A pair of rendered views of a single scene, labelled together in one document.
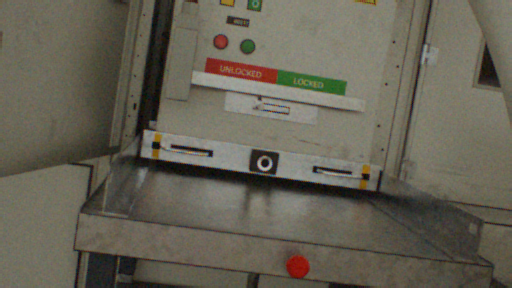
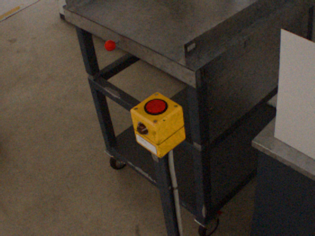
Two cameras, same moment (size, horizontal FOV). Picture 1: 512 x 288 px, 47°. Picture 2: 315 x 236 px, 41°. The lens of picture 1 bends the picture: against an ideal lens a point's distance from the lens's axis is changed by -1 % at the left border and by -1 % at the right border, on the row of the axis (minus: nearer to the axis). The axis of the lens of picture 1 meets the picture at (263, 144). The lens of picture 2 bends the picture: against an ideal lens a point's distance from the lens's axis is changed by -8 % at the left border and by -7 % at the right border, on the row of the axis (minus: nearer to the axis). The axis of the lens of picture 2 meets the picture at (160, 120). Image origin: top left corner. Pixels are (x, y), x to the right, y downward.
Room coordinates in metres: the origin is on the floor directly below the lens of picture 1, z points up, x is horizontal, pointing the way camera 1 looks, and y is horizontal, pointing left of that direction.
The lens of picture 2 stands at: (0.35, -1.10, 1.52)
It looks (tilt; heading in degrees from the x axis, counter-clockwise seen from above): 43 degrees down; 60
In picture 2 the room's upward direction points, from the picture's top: 8 degrees counter-clockwise
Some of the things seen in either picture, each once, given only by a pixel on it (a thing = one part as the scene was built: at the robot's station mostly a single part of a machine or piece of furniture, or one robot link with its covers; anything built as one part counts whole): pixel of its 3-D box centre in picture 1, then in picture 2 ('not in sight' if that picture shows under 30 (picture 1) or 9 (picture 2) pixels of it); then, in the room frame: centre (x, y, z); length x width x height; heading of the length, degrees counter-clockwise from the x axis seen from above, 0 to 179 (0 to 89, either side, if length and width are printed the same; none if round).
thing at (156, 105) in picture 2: not in sight; (156, 108); (0.70, -0.47, 0.90); 0.04 x 0.04 x 0.02
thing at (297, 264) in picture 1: (296, 264); (112, 44); (0.82, -0.07, 0.82); 0.04 x 0.03 x 0.03; 8
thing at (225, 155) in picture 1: (262, 160); not in sight; (1.35, 0.00, 0.89); 0.54 x 0.05 x 0.06; 98
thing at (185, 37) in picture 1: (182, 57); not in sight; (1.23, 0.19, 1.09); 0.08 x 0.05 x 0.17; 8
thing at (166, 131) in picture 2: not in sight; (158, 124); (0.70, -0.47, 0.85); 0.08 x 0.08 x 0.10; 8
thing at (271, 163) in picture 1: (264, 162); not in sight; (1.31, -0.01, 0.90); 0.06 x 0.03 x 0.05; 98
